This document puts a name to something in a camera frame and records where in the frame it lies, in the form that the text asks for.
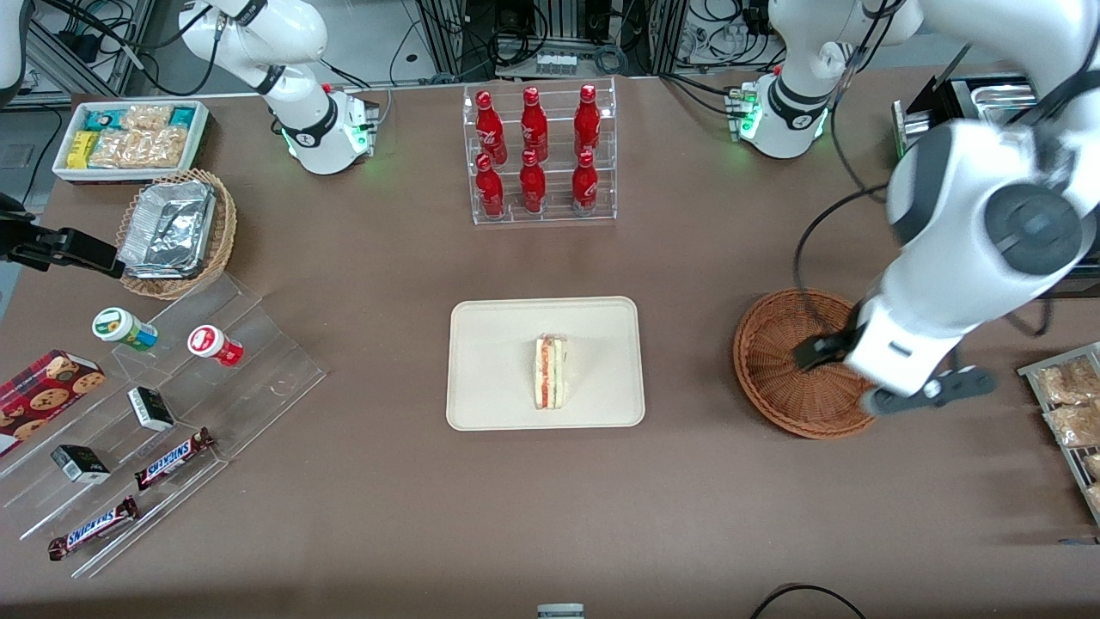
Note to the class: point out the Snickers chocolate bar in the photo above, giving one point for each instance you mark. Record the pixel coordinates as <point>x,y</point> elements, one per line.
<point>172,460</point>
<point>93,529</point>

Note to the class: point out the clear rice cracker bag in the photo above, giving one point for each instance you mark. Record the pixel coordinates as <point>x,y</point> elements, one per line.
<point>137,148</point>
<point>146,117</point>

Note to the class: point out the red chocolate cookie box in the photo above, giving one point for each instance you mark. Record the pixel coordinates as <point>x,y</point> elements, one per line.
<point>43,395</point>

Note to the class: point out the stacked aluminium foil containers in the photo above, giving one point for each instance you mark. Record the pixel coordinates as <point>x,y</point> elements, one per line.
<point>168,230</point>

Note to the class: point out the green lid snack cup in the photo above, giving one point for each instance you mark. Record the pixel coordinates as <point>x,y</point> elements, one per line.
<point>120,328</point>

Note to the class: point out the yellow snack pack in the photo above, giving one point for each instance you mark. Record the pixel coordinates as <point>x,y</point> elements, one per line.
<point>82,150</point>

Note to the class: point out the cream plastic tray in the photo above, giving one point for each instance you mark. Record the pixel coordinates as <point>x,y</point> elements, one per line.
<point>498,363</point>

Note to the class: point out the tan oval wicker basket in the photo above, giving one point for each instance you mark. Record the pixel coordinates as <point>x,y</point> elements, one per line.
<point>223,232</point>

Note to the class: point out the red cola bottle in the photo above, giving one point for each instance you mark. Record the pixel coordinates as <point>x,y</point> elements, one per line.
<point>534,125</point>
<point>532,185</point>
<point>587,120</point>
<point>490,125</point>
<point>584,185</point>
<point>490,189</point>

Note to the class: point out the red lid snack cup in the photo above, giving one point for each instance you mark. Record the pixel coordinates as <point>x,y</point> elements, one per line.
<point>213,344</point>

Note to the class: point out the brown round wicker basket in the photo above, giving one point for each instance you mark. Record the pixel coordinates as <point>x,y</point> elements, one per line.
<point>773,395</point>

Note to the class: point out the clear bag of fried snacks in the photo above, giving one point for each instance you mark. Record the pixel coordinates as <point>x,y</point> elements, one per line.
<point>1066,383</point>
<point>1074,425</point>
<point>1092,464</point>
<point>1094,497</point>

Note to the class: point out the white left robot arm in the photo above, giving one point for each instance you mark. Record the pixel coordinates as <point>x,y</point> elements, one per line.
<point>988,215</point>

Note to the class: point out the teal snack pack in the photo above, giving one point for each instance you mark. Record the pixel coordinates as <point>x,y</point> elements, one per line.
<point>103,119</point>
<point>182,116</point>

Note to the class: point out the small black carton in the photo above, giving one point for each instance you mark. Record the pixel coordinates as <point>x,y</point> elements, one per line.
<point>150,409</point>
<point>80,464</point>

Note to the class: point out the black hot food showcase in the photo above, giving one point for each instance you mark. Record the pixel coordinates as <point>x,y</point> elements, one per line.
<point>926,99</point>

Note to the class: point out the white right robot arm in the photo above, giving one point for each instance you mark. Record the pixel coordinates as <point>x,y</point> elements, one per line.
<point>305,129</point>

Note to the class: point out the white power strip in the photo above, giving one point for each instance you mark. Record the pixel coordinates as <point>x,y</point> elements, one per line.
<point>556,63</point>

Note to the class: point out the triangular sandwich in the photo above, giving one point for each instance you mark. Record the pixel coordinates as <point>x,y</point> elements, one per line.
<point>552,374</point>

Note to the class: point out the clear acrylic bottle rack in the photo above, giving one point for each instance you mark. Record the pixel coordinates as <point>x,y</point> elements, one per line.
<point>559,211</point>

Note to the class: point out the small grey device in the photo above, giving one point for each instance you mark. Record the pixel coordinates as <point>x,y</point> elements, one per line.
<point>560,612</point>

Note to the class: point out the white plastic snack bin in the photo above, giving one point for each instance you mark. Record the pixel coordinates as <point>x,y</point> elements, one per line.
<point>199,129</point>

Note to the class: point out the steel food pan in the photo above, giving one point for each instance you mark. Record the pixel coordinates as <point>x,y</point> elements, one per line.
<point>1001,96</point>

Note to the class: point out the clear acrylic step display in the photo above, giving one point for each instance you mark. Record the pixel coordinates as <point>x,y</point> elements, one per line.
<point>258,361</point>

